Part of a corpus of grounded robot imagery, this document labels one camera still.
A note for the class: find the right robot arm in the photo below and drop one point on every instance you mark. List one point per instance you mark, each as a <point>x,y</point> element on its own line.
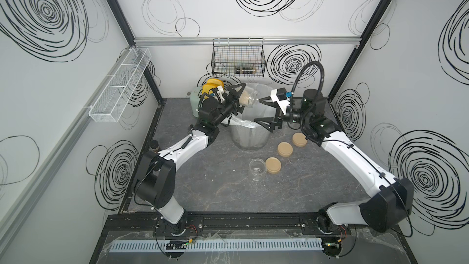
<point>390,198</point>

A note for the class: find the white mesh wall shelf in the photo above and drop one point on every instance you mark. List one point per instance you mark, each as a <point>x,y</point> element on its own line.
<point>111,103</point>

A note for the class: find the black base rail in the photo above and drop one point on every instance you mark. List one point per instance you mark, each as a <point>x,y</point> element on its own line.
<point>196,223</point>

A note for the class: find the white trash bag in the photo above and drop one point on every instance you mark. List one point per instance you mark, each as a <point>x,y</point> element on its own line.
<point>257,111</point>

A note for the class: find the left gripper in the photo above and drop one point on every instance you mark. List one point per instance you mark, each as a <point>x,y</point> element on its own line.
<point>233,98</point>

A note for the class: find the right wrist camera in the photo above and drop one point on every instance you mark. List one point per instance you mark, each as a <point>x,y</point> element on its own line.
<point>282,98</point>

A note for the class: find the front yellow toast slice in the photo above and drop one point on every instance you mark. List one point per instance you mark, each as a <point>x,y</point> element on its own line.
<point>212,83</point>

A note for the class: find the black wire wall basket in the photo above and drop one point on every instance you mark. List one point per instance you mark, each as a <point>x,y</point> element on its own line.
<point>229,53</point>

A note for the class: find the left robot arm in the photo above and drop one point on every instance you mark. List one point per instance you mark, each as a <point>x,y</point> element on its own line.
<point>154,182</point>

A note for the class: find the beige lid of jar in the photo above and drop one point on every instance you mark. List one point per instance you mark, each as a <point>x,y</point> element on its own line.
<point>273,165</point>
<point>285,149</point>

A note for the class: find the mint green toaster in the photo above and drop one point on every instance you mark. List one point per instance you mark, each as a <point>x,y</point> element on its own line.
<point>194,99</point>

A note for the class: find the dark spice bottle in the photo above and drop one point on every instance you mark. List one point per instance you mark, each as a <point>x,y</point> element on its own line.
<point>154,146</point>

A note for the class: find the white slotted cable duct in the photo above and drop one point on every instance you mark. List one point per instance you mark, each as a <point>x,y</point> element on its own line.
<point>220,245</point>

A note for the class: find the rice jar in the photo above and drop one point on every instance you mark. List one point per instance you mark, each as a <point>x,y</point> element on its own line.
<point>249,97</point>
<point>257,169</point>

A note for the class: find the bottle in wire basket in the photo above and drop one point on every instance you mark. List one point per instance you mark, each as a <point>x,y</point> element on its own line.
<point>244,71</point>

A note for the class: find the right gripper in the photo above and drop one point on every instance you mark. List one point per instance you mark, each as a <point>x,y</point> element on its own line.
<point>272,122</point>

